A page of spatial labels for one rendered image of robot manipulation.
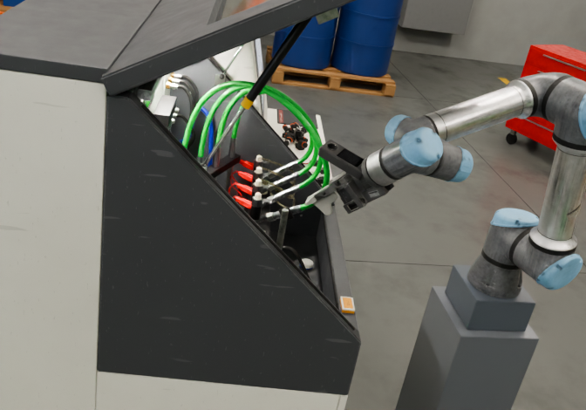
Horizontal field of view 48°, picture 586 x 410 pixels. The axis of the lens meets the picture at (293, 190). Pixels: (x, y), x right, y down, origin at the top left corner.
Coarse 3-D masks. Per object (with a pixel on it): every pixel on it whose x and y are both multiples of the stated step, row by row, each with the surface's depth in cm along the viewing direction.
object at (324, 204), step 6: (312, 198) 150; (324, 198) 149; (330, 198) 149; (336, 198) 148; (306, 204) 153; (318, 204) 151; (324, 204) 150; (330, 204) 150; (324, 210) 151; (330, 210) 150
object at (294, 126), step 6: (294, 126) 245; (300, 126) 253; (288, 132) 244; (294, 132) 240; (300, 132) 238; (306, 132) 252; (288, 138) 234; (294, 138) 237; (300, 138) 238; (306, 138) 242; (288, 144) 233; (300, 144) 234; (306, 144) 233; (300, 150) 236
